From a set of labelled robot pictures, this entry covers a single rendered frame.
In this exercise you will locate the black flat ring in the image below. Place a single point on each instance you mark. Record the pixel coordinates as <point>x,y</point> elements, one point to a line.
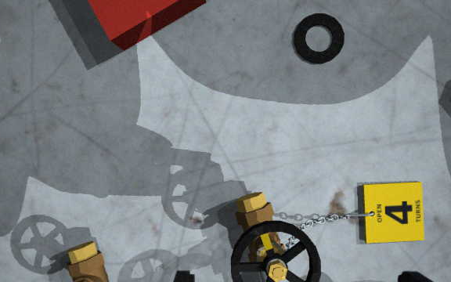
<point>337,40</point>

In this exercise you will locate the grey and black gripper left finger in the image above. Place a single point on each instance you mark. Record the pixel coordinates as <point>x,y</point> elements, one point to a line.
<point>184,276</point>

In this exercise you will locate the yellow tag on silver chain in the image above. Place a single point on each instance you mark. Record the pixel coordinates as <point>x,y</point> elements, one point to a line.
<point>397,212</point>

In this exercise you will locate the dark red rectangular block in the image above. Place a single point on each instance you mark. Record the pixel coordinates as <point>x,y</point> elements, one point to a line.
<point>127,22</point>

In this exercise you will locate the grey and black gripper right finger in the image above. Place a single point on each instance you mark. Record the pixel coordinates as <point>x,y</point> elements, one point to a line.
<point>412,276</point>

